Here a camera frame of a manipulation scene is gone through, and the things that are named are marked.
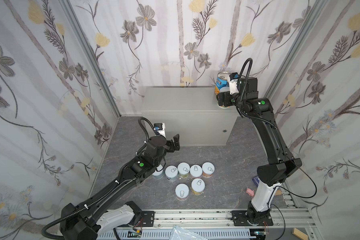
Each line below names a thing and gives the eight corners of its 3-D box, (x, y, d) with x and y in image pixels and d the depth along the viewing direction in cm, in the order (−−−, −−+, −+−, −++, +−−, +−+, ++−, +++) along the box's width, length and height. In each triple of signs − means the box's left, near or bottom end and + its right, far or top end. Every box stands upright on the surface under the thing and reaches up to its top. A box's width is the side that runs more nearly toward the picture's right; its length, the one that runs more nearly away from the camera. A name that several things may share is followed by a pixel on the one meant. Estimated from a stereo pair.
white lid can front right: (191, 195, 84) (192, 192, 79) (190, 181, 88) (191, 178, 84) (204, 195, 84) (205, 192, 79) (203, 182, 89) (204, 178, 84)
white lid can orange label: (201, 177, 90) (202, 173, 85) (200, 166, 95) (201, 161, 90) (213, 177, 90) (215, 173, 85) (212, 166, 95) (213, 161, 90)
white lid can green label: (177, 178, 90) (177, 174, 85) (177, 166, 95) (177, 162, 90) (189, 178, 90) (189, 174, 85) (189, 166, 95) (189, 162, 90)
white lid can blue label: (165, 181, 89) (164, 177, 83) (166, 169, 93) (165, 165, 88) (178, 181, 89) (177, 177, 84) (178, 169, 93) (178, 165, 88)
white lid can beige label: (190, 181, 89) (190, 176, 84) (189, 169, 94) (190, 164, 89) (201, 181, 89) (202, 177, 84) (200, 169, 94) (201, 164, 89)
